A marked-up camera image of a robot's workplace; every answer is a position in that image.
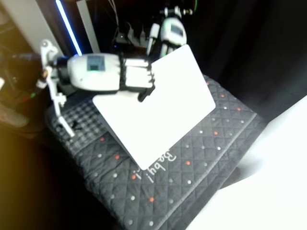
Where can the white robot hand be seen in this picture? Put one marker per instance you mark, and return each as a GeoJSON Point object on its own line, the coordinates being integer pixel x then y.
{"type": "Point", "coordinates": [96, 72]}
{"type": "Point", "coordinates": [173, 31]}

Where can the white board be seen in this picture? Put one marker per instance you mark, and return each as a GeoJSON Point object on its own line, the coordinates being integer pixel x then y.
{"type": "Point", "coordinates": [156, 107]}
{"type": "Point", "coordinates": [263, 167]}

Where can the black power strip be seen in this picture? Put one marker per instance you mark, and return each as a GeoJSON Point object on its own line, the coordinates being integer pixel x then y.
{"type": "Point", "coordinates": [130, 36]}

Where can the blue-white light strip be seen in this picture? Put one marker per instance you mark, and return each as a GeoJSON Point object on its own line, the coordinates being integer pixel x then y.
{"type": "Point", "coordinates": [68, 26]}

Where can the grey quilt with bear print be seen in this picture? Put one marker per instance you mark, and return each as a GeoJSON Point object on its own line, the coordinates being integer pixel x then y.
{"type": "Point", "coordinates": [192, 155]}

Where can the white frame bar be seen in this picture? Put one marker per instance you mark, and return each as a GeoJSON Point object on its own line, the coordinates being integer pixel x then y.
{"type": "Point", "coordinates": [87, 24]}

